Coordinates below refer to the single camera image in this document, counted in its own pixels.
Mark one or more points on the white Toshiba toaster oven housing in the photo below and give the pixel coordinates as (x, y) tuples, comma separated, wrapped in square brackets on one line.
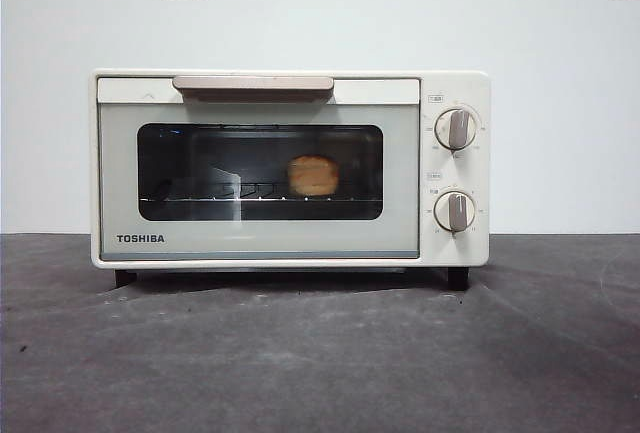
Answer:
[(452, 88)]

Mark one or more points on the golden bread loaf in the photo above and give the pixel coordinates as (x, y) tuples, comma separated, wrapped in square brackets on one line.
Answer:
[(313, 175)]

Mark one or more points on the beige oven timer knob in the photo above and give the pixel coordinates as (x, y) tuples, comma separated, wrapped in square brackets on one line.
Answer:
[(454, 211)]

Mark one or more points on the beige oven temperature knob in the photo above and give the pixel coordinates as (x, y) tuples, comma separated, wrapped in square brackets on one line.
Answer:
[(455, 129)]

